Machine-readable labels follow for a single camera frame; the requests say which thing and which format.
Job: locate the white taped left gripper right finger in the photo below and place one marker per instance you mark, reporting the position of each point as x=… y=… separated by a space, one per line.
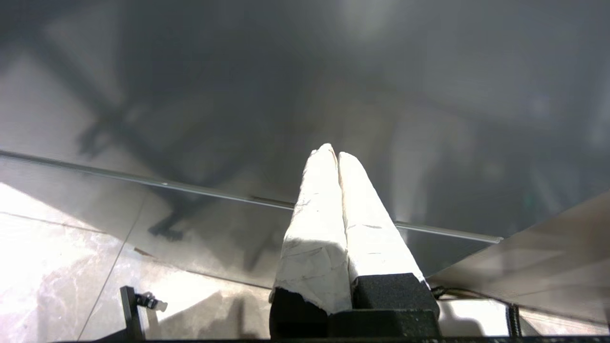
x=371 y=238

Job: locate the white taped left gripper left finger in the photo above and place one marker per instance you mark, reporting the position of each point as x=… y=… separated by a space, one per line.
x=314 y=238

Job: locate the flat grey panel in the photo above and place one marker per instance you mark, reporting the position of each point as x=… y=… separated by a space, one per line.
x=548 y=267

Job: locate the stainless steel appliance door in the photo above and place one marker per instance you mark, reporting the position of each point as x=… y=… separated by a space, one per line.
x=190 y=71

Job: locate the black bracket with clip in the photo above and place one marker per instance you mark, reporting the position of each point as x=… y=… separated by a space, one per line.
x=127 y=309

